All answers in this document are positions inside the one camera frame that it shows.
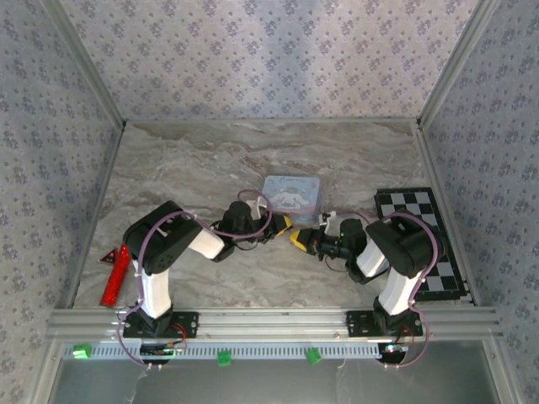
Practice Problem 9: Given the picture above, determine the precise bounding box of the pale blue cartoon tin box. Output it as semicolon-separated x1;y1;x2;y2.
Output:
261;174;324;227

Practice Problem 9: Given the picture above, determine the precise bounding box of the black left controller board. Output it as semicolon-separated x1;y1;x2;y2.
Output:
140;341;188;365

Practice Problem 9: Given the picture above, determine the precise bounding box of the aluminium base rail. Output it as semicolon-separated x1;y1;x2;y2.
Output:
45;306;504;341

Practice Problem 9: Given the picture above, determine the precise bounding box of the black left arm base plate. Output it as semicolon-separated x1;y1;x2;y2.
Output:
121;310;200;340

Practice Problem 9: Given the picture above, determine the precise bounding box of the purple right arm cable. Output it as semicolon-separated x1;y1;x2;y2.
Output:
328;210;435;369

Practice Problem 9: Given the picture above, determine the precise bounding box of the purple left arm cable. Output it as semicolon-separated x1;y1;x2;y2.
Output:
116;189;275;371

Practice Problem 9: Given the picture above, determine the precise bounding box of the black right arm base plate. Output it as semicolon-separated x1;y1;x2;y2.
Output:
345;310;424;338

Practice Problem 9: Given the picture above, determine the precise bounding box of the black controller board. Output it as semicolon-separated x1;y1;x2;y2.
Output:
140;341;188;365
377;341;410;365

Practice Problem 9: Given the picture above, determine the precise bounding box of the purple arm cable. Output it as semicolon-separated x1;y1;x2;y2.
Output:
116;189;275;371
328;210;435;369

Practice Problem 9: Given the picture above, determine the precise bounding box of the aluminium frame post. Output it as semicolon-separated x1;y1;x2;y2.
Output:
415;0;503;129
40;0;128;129

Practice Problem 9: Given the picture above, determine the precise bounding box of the black right controller board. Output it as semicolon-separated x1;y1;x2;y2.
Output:
377;341;410;365

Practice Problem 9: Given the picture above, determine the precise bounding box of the black white checkered board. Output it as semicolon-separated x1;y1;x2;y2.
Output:
374;187;469;303

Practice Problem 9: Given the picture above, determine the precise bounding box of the grey slotted cable duct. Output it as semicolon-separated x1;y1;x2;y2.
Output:
61;339;383;362

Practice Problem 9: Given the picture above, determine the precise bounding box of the red triangular bar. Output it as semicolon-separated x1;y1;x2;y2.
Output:
99;242;132;307

